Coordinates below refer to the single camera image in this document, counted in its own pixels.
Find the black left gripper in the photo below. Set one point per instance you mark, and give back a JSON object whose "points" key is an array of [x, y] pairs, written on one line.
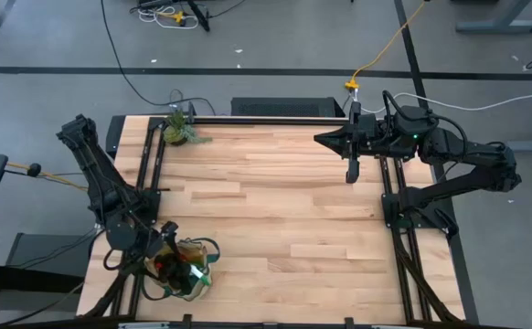
{"points": [[163, 244]]}

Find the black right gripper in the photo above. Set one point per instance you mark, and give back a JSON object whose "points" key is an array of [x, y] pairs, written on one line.
{"points": [[366, 132]]}

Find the green spray bottle white trigger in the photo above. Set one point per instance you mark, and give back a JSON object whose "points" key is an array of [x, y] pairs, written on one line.
{"points": [[198, 272]]}

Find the red and black garden glove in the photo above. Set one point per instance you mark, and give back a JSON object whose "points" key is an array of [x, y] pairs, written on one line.
{"points": [[158, 265]]}

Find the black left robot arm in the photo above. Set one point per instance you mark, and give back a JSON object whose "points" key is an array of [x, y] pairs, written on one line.
{"points": [[97, 173]]}

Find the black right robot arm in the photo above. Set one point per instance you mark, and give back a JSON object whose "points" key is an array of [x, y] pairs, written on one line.
{"points": [[467, 151]]}

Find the black computer case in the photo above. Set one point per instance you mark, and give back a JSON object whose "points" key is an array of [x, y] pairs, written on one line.
{"points": [[289, 107]]}

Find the black cart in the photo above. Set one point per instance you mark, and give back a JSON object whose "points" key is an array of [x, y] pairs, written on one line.
{"points": [[42, 249]]}

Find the potted succulent plant dark pot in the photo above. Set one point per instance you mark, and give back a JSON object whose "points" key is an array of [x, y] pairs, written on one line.
{"points": [[179, 132]]}

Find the black stand leg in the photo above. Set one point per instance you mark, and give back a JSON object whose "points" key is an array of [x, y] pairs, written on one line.
{"points": [[199, 16]]}

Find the grey desk foot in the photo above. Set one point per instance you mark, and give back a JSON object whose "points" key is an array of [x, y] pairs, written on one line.
{"points": [[499, 26]]}

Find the black aluminium table frame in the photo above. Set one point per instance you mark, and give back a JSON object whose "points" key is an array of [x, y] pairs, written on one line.
{"points": [[270, 120]]}

